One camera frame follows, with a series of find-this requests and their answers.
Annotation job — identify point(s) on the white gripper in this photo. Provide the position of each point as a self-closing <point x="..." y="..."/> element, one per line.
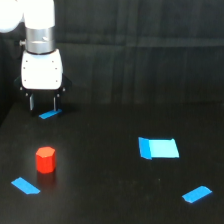
<point x="42" y="72"/>

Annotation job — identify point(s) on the red hexagonal block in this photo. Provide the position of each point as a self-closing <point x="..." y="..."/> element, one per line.
<point x="45" y="160"/>

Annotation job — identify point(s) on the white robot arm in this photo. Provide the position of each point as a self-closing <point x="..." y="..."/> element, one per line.
<point x="38" y="17"/>

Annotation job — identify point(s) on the blue tape strip far left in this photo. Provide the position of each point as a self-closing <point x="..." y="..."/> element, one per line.
<point x="50" y="114"/>

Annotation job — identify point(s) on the blue tape strip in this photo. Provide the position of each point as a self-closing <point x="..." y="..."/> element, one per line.
<point x="25" y="186"/>
<point x="196" y="194"/>
<point x="50" y="114"/>

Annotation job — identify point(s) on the blue tape strip near left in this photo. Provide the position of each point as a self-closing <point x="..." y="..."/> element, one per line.
<point x="25" y="186"/>

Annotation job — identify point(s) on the large blue tape patch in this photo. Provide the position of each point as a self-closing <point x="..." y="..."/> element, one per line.
<point x="156" y="148"/>

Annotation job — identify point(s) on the blue tape strip near right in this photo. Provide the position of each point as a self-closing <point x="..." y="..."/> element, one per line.
<point x="196" y="194"/>

